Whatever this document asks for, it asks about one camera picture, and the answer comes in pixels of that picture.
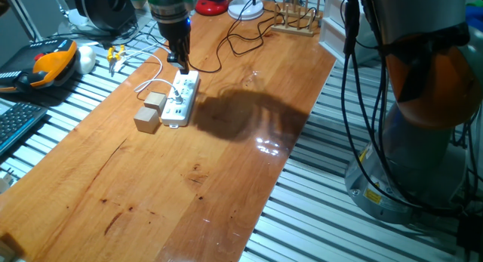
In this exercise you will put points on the orange wooden board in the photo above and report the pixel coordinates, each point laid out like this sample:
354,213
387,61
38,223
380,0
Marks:
170,179

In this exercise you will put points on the wooden cube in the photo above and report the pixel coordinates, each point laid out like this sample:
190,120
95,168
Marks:
155,101
146,119

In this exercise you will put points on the grey metal strut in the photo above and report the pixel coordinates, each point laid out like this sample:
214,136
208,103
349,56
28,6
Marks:
24,16

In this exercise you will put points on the black keyboard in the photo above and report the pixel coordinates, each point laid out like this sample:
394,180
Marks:
17,122

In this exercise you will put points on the blue plastic bag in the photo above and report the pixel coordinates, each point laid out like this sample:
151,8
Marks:
475,16

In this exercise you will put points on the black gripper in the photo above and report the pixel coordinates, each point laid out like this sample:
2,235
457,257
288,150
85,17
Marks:
175,33

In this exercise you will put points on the wooden peg rack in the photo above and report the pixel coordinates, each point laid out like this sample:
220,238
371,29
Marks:
292,28

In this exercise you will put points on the orange black teach pendant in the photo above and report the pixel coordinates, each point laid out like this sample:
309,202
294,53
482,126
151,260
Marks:
49,63

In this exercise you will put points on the white power strip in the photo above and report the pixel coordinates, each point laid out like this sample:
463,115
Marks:
181,111

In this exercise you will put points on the white box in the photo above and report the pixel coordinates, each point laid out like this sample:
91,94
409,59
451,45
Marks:
334,31

